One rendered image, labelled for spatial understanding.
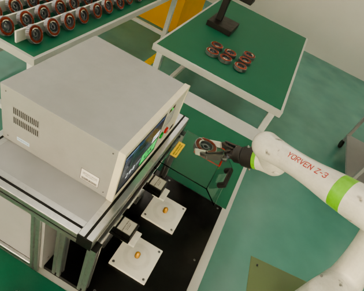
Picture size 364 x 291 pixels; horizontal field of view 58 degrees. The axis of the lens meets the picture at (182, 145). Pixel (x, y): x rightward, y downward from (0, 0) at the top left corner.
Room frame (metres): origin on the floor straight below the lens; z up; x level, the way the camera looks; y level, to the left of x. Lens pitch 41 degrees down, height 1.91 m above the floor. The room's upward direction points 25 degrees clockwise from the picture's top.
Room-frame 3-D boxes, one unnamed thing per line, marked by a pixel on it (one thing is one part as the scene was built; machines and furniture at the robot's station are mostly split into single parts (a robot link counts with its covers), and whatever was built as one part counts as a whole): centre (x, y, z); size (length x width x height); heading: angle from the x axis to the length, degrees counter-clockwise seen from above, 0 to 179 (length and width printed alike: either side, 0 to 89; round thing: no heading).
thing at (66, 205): (0.79, 0.28, 1.09); 0.68 x 0.44 x 0.05; 173
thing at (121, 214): (0.76, 0.06, 1.03); 0.62 x 0.01 x 0.03; 173
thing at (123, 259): (0.63, -0.02, 0.78); 0.15 x 0.15 x 0.01; 83
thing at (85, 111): (0.80, 0.28, 1.22); 0.44 x 0.39 x 0.20; 173
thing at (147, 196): (0.75, -0.02, 0.76); 0.64 x 0.47 x 0.02; 173
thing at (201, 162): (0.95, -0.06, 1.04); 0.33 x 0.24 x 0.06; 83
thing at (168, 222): (0.87, -0.05, 0.78); 0.15 x 0.15 x 0.01; 83
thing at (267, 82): (3.13, -0.14, 0.38); 1.85 x 1.10 x 0.75; 173
